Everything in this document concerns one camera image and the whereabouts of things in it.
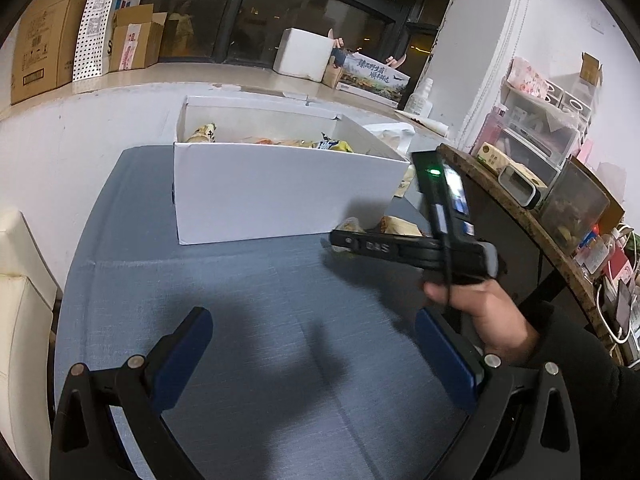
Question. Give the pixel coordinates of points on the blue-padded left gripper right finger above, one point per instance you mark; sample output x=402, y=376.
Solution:
x=452, y=358

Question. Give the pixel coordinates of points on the large cardboard box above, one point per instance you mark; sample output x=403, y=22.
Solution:
x=45, y=47

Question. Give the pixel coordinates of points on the white plastic bottle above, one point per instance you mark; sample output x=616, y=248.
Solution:
x=419, y=103

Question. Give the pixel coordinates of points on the yellow jelly cup packet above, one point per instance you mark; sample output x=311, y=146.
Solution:
x=351, y=224

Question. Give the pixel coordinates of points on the wooden side shelf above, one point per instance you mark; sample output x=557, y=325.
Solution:
x=565, y=271

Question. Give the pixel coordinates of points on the small white digital clock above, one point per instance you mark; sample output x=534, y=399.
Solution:
x=522, y=185

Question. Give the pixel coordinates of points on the cream leather sofa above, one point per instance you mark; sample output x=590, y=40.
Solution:
x=28, y=294

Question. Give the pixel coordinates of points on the clear plastic drawer organizer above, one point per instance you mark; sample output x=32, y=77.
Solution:
x=539, y=122

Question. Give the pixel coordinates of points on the yellow-green snack bag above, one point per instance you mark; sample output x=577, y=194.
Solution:
x=329, y=144

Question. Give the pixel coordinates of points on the dark clear container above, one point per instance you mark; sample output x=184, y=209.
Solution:
x=573, y=206

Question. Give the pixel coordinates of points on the white foam box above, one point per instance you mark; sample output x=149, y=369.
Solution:
x=302, y=54

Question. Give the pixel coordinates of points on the person's right hand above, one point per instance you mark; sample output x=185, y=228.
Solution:
x=496, y=319

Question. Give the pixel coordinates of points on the white dotted paper bag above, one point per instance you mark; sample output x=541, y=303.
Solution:
x=93, y=45

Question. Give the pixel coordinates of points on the tissue box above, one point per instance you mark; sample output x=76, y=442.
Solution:
x=398, y=136

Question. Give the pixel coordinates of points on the small brown snack packet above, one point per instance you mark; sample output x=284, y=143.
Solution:
x=396, y=226

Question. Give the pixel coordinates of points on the printed landscape carton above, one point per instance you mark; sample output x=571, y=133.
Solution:
x=363, y=76

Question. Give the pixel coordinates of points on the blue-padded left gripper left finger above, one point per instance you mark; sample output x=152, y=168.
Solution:
x=172, y=361

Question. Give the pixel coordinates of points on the white open storage box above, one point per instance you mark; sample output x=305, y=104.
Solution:
x=233, y=189

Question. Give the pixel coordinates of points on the beige puffed snack packet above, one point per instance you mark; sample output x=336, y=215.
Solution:
x=203, y=134

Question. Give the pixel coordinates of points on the small open cardboard box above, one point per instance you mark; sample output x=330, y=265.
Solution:
x=137, y=35

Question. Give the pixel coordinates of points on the person's dark-sleeved forearm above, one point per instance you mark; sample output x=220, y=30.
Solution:
x=604, y=396

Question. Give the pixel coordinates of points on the blue table cloth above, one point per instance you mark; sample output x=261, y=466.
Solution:
x=311, y=373

